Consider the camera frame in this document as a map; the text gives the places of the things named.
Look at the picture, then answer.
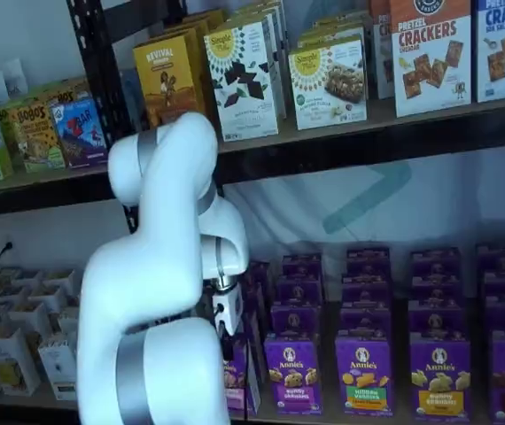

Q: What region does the purple Annie's box pink patch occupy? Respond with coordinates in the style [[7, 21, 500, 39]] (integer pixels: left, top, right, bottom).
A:
[[223, 334, 262, 415]]

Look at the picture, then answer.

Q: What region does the purple Annie's box yellow patch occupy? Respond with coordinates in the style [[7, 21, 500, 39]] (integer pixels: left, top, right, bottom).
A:
[[409, 338, 473, 421]]

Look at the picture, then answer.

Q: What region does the white box yellow picture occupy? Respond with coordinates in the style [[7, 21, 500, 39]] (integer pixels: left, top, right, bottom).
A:
[[0, 325, 42, 398]]

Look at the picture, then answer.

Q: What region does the black metal shelf rack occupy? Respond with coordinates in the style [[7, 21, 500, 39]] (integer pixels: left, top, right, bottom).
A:
[[0, 0, 505, 425]]

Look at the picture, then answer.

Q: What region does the blue Z Bar box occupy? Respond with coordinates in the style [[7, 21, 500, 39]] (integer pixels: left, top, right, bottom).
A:
[[50, 97, 113, 170]]

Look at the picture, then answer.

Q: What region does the Simple Mills dark chocolate box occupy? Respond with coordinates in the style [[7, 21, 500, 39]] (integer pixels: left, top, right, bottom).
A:
[[203, 20, 280, 143]]

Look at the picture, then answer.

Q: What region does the Simple Mills almond bar box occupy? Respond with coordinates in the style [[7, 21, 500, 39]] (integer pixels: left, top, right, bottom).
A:
[[287, 37, 369, 131]]

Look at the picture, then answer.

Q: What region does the white box dark label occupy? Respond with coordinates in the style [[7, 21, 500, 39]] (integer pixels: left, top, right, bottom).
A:
[[37, 334, 80, 402]]

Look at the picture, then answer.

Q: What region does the tan Bobo's box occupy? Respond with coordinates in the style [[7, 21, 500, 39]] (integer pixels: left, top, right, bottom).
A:
[[26, 78, 90, 107]]

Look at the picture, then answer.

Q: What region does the white Simple Mills box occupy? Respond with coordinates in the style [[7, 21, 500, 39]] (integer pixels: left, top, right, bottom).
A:
[[228, 0, 290, 120], [296, 12, 369, 50]]

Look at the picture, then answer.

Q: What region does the purple Annie's box green patch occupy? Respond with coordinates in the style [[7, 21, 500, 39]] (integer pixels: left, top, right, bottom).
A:
[[334, 335, 395, 417]]

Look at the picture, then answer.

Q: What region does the yellow Bobo's box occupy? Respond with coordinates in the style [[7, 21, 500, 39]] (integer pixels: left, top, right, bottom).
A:
[[8, 104, 66, 174]]

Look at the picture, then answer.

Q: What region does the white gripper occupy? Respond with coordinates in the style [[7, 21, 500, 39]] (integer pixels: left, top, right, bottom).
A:
[[211, 282, 243, 360]]

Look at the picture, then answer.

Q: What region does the orange pretzel crackers box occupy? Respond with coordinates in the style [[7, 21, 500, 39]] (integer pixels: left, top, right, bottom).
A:
[[389, 0, 473, 119], [369, 0, 395, 99]]

